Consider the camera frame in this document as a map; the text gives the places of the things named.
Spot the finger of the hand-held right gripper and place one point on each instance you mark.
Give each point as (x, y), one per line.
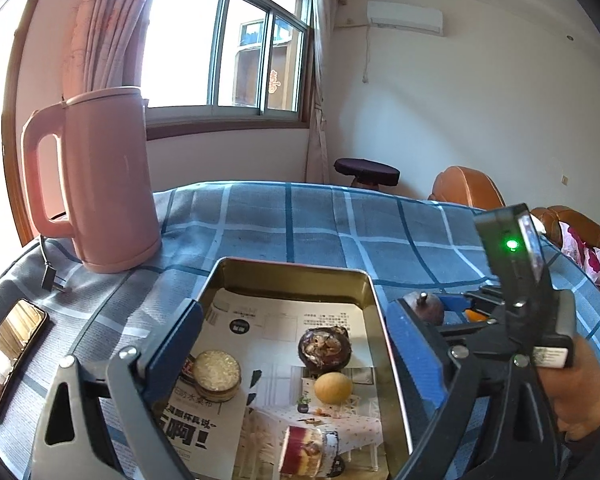
(475, 330)
(455, 302)

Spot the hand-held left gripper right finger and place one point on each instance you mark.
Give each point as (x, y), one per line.
(410, 350)

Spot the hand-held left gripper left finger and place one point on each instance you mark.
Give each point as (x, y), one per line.
(177, 347)

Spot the orange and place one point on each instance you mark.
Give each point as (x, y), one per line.
(475, 316)

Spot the brown mangosteen fruit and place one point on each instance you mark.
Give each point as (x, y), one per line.
(430, 310)

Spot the cracked dark brown fruit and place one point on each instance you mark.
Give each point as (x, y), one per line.
(325, 347)

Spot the small yellow-brown fruit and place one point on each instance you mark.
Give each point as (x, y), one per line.
(333, 387)

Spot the pink metal tin box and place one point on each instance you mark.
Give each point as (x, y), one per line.
(290, 272)

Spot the layered purple pastry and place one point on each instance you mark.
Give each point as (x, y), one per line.
(305, 450)

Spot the person's right hand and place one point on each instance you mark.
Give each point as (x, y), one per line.
(580, 395)

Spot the round puffed rice cake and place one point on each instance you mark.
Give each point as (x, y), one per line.
(217, 372)

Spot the pink floral cushion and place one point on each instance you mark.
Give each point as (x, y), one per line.
(595, 260)

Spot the brown leather sofa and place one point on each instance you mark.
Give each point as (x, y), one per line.
(575, 217)

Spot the brown leather armchair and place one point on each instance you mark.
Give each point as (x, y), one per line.
(462, 185)

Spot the dark round stool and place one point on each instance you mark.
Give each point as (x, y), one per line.
(367, 170)

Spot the blue plaid tablecloth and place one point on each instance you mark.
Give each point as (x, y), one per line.
(305, 220)

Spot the black smartphone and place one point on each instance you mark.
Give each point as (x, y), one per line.
(10, 355)

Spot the pink electric kettle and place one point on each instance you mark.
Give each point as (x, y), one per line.
(110, 185)

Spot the beige curtain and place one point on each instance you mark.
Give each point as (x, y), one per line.
(320, 85)

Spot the white air conditioner pipe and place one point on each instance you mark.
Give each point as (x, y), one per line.
(366, 60)

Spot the red paper window decoration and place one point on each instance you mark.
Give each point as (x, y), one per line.
(275, 81)

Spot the sliding window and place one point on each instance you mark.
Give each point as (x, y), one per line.
(221, 50)

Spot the pink curtain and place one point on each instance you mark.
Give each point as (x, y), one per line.
(105, 35)

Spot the white wall air conditioner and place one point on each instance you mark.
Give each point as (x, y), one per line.
(405, 16)

